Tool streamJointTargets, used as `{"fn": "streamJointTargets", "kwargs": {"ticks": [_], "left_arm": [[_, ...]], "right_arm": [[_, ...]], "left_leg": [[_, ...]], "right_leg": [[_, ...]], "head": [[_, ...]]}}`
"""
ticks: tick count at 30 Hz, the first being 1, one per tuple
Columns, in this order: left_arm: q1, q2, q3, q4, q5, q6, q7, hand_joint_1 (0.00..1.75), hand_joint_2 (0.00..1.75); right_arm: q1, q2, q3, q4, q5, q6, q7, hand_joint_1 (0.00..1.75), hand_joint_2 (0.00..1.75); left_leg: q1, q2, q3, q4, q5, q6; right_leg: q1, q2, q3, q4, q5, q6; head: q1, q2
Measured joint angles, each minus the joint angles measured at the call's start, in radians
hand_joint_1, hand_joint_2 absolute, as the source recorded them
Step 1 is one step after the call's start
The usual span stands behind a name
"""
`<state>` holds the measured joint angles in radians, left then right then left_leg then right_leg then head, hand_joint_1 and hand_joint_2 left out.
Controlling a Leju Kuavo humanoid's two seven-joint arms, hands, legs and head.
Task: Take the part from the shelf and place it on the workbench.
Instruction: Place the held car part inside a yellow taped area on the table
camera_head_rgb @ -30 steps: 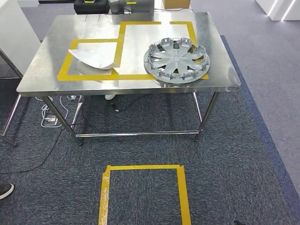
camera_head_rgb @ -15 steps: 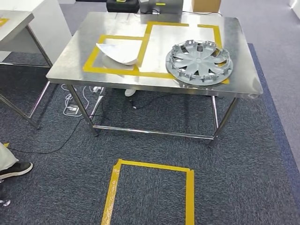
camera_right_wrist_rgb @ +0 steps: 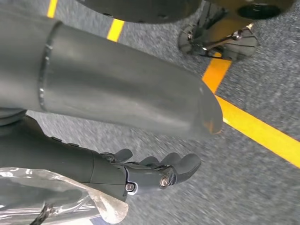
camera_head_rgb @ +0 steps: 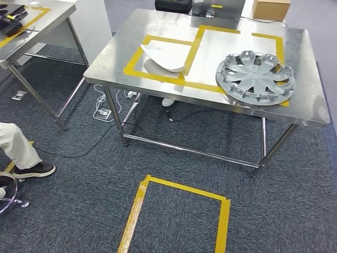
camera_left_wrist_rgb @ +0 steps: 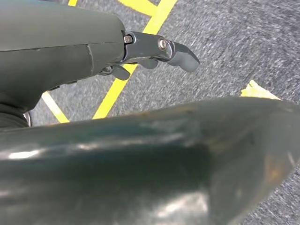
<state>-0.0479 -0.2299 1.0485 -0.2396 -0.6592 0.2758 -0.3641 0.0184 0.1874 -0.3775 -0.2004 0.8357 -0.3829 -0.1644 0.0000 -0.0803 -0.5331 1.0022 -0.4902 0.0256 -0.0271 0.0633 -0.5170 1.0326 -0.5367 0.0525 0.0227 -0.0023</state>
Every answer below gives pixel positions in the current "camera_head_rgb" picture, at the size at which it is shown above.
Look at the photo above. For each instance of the stainless steel workbench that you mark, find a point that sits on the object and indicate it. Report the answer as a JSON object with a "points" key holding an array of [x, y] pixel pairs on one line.
{"points": [[118, 52]]}

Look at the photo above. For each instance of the brown cardboard box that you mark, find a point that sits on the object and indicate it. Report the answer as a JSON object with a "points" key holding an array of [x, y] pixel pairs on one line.
{"points": [[271, 8]]}

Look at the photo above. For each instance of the chrome chair base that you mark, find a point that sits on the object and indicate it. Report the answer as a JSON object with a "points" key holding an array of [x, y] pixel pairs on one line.
{"points": [[22, 203]]}

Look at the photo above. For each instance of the steel side table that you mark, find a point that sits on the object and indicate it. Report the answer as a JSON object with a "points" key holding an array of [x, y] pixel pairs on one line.
{"points": [[53, 17]]}

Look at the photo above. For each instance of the silver plastic wheel hubcap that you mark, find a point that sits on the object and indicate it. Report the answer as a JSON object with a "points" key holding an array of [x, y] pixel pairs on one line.
{"points": [[254, 75]]}

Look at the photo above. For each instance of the white cabinet panel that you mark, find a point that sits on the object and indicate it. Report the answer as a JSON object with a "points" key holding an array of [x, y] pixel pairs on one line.
{"points": [[92, 28]]}

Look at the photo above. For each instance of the yellow tape square outline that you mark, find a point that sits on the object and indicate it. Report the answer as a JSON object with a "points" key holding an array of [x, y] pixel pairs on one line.
{"points": [[184, 188]]}

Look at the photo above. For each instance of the floor socket box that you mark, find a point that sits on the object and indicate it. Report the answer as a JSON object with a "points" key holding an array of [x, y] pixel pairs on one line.
{"points": [[104, 113], [19, 95]]}

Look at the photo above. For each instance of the black equipment case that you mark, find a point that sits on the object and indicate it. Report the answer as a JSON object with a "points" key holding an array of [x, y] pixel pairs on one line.
{"points": [[171, 6]]}

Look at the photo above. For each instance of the white power strip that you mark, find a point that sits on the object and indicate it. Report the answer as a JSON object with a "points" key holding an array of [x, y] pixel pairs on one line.
{"points": [[131, 94]]}

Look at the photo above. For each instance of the white curved sheet part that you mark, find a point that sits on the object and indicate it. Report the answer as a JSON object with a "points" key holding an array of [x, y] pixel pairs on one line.
{"points": [[168, 56]]}

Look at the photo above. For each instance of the black device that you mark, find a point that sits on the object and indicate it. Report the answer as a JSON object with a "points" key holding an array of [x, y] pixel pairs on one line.
{"points": [[13, 26]]}

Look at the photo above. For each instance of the yellow tape strip outline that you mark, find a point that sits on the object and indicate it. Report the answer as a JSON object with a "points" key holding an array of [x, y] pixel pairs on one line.
{"points": [[39, 14]]}

